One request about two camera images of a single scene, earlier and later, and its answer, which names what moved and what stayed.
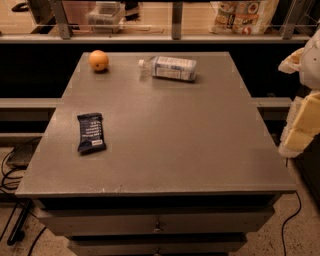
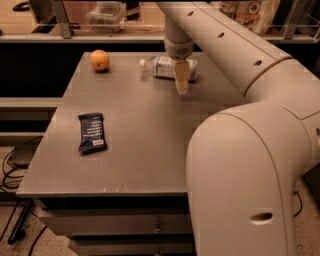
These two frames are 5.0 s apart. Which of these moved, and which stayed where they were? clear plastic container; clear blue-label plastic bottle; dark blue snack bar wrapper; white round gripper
Moved: white round gripper
Stayed: clear blue-label plastic bottle; dark blue snack bar wrapper; clear plastic container
